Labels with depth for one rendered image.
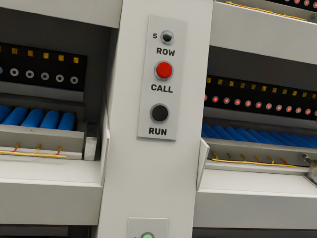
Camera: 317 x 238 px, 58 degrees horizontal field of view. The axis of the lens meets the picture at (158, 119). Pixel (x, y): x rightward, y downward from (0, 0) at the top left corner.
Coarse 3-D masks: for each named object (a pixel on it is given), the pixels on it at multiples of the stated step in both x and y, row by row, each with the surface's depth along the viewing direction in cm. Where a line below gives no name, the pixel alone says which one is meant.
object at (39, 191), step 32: (64, 96) 42; (96, 128) 33; (0, 160) 28; (32, 160) 29; (64, 160) 31; (96, 160) 32; (0, 192) 25; (32, 192) 26; (64, 192) 27; (96, 192) 27; (64, 224) 28; (96, 224) 28
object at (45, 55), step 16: (0, 48) 39; (16, 48) 39; (32, 48) 40; (0, 64) 40; (16, 64) 40; (32, 64) 41; (48, 64) 41; (64, 64) 42; (80, 64) 42; (0, 80) 41; (16, 80) 41; (32, 80) 41; (48, 80) 42; (64, 80) 42; (80, 80) 43
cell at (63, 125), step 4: (68, 112) 39; (64, 116) 38; (68, 116) 38; (72, 116) 38; (60, 120) 37; (64, 120) 36; (68, 120) 36; (72, 120) 37; (60, 124) 35; (64, 124) 35; (68, 124) 35; (72, 124) 36; (60, 128) 33; (64, 128) 33; (68, 128) 34; (72, 128) 35
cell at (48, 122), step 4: (48, 112) 38; (52, 112) 38; (56, 112) 38; (48, 116) 36; (52, 116) 37; (56, 116) 37; (44, 120) 35; (48, 120) 35; (52, 120) 35; (56, 120) 36; (44, 124) 34; (48, 124) 34; (52, 124) 35; (56, 124) 36; (52, 128) 34
